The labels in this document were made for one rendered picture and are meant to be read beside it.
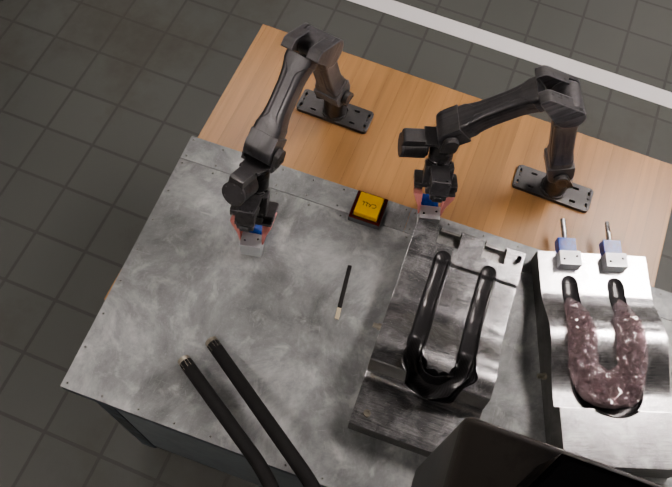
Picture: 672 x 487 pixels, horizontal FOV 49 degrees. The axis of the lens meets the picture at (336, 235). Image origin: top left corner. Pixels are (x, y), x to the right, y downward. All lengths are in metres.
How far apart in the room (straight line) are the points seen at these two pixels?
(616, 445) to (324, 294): 0.71
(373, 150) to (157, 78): 1.39
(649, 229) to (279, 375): 0.99
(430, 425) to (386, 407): 0.10
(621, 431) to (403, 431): 0.45
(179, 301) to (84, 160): 1.30
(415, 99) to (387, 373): 0.79
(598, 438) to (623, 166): 0.76
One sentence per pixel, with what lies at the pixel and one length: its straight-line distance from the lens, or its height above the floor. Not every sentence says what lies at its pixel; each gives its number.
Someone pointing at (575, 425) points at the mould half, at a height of 0.91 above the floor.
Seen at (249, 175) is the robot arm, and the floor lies 1.07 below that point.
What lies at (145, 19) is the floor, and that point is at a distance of 3.32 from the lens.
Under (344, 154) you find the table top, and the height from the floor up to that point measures 0.80.
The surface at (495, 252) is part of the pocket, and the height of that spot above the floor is 0.86.
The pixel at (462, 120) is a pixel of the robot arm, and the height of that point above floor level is 1.12.
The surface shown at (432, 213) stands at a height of 0.85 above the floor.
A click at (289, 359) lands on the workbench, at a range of 1.69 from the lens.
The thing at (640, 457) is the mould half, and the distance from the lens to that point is 1.68.
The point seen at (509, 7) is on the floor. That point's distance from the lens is 3.44.
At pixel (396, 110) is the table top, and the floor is 0.80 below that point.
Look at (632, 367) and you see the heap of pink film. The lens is 1.74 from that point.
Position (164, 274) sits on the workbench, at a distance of 1.79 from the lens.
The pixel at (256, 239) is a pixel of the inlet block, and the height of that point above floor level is 0.85.
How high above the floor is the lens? 2.43
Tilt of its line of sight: 64 degrees down
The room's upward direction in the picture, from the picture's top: 5 degrees clockwise
